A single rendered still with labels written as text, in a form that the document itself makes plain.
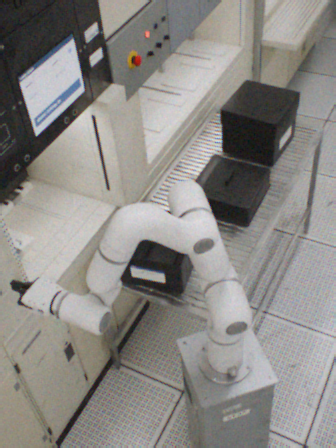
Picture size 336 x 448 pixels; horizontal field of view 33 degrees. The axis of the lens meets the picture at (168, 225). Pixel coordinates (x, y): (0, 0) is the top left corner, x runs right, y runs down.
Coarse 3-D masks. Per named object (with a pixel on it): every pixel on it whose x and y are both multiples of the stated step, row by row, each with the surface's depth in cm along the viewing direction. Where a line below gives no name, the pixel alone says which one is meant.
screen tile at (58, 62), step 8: (72, 48) 181; (64, 56) 178; (72, 56) 182; (56, 64) 176; (64, 64) 180; (72, 64) 183; (56, 72) 177; (64, 72) 181; (72, 72) 184; (56, 80) 178; (64, 80) 182
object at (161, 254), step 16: (144, 240) 238; (144, 256) 228; (160, 256) 231; (176, 256) 227; (128, 272) 218; (144, 272) 214; (160, 272) 211; (176, 272) 208; (160, 288) 219; (176, 288) 216
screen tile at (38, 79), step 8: (40, 72) 170; (48, 72) 173; (32, 80) 168; (40, 80) 171; (48, 80) 175; (32, 88) 169; (48, 88) 176; (40, 96) 173; (48, 96) 177; (32, 104) 171; (40, 104) 174; (32, 112) 172
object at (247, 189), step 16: (224, 160) 257; (208, 176) 250; (224, 176) 249; (240, 176) 248; (256, 176) 247; (208, 192) 242; (224, 192) 241; (240, 192) 241; (256, 192) 240; (224, 208) 239; (240, 208) 235; (256, 208) 246; (240, 224) 241
